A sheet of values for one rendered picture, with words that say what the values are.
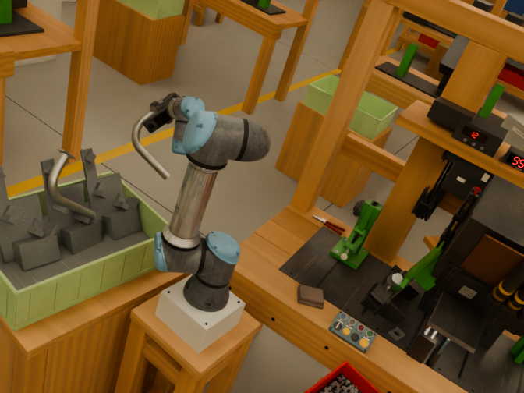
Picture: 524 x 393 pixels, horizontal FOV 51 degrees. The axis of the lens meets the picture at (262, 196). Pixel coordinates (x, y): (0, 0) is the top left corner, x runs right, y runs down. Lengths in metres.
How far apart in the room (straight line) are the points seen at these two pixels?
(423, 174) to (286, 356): 1.34
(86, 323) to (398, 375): 1.05
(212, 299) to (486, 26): 1.30
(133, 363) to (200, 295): 0.41
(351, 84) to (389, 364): 1.07
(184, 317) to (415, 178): 1.08
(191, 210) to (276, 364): 1.62
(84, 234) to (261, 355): 1.35
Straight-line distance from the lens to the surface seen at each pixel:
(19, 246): 1.95
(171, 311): 1.81
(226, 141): 1.42
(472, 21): 2.10
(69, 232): 2.01
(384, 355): 2.02
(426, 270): 2.00
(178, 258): 1.64
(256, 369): 2.97
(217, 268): 1.69
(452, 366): 2.16
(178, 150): 1.82
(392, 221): 2.38
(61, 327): 1.90
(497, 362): 2.30
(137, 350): 1.98
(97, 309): 1.95
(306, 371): 3.06
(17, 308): 1.81
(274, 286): 2.05
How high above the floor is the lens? 2.24
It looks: 33 degrees down
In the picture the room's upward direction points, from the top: 20 degrees clockwise
